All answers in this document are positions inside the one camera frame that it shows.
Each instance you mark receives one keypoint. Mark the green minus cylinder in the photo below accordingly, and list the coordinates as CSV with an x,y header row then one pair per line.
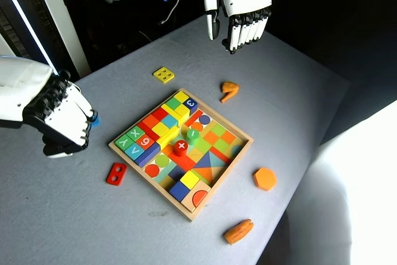
x,y
193,137

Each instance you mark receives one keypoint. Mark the white frame post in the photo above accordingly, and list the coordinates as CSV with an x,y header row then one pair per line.
x,y
62,13

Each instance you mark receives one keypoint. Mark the bright light strip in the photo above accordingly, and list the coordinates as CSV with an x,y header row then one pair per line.
x,y
28,20

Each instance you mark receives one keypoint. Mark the red plus cylinder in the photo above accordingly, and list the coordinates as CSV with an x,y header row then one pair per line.
x,y
180,150

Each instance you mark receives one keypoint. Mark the red two-hole block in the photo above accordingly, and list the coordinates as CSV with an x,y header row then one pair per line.
x,y
116,174

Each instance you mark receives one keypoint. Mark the orange hexagon block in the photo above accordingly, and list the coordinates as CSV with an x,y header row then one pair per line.
x,y
265,178

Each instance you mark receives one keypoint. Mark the toy fried chicken drumstick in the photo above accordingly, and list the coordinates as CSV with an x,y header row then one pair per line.
x,y
231,88

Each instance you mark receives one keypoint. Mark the yellow four-hole block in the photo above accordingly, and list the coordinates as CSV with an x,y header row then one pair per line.
x,y
163,75

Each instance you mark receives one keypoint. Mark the grey table cloth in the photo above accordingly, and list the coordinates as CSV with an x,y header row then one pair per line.
x,y
77,215

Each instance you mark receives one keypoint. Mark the wooden puzzle tray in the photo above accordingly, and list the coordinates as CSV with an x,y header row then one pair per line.
x,y
221,145

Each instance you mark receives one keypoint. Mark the small blue block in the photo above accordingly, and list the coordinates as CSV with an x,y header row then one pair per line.
x,y
96,122

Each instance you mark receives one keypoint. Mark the toy orange sweet potato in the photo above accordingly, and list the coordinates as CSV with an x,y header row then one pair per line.
x,y
237,232

